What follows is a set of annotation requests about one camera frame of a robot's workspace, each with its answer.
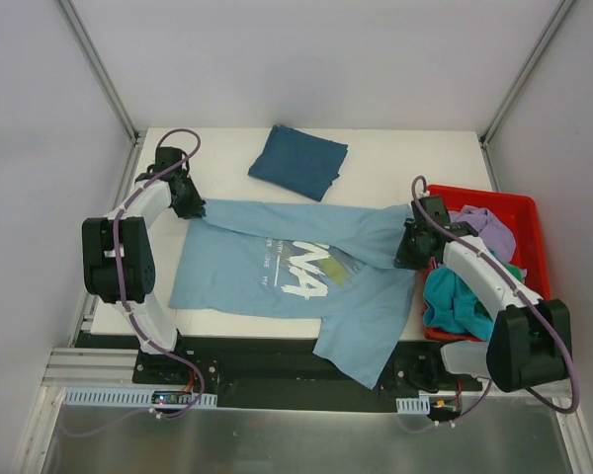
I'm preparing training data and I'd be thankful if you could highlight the light blue t shirt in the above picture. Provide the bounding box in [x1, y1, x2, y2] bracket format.
[169, 199, 415, 389]

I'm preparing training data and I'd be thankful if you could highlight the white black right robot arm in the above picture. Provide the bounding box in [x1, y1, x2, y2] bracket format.
[394, 196, 579, 399]

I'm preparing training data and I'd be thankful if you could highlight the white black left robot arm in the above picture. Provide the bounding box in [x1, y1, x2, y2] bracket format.
[81, 146, 206, 384]

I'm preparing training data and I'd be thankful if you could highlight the teal t shirt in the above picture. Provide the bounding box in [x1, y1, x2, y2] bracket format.
[423, 267, 494, 341]

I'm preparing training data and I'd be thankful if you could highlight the lilac t shirt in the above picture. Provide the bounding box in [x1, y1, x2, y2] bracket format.
[449, 205, 517, 263]

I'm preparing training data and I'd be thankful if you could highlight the green t shirt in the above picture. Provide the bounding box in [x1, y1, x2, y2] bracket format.
[504, 264, 527, 283]

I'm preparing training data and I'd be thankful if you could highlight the red plastic bin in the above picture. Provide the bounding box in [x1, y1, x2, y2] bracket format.
[424, 185, 551, 342]

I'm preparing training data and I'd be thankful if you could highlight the folded navy blue t shirt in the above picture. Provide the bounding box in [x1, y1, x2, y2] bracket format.
[248, 125, 348, 202]

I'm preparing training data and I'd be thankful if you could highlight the right white cable duct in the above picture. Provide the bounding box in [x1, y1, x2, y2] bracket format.
[395, 396, 431, 416]

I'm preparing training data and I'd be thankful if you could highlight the white cable duct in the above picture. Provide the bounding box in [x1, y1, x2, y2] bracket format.
[63, 387, 217, 410]
[395, 396, 431, 416]

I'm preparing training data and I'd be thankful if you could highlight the left aluminium frame post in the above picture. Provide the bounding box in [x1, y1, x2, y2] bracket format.
[53, 0, 147, 144]

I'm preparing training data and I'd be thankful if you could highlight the aluminium frame post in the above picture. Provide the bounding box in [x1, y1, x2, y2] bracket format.
[478, 0, 579, 147]
[53, 0, 147, 144]

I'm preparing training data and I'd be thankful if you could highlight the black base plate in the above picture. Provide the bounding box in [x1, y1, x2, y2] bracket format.
[132, 337, 482, 413]

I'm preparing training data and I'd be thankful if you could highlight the left white cable duct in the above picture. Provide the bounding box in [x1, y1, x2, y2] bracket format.
[63, 387, 217, 410]

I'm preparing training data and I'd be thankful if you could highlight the right aluminium frame post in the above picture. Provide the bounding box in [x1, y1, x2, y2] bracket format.
[478, 0, 579, 147]

